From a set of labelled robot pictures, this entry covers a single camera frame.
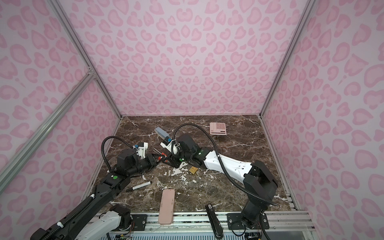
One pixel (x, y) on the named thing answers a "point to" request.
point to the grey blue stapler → (161, 133)
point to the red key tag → (164, 154)
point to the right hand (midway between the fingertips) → (166, 157)
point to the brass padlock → (193, 169)
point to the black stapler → (214, 221)
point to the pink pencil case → (166, 208)
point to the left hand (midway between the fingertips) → (165, 155)
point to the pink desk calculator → (217, 128)
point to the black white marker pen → (139, 186)
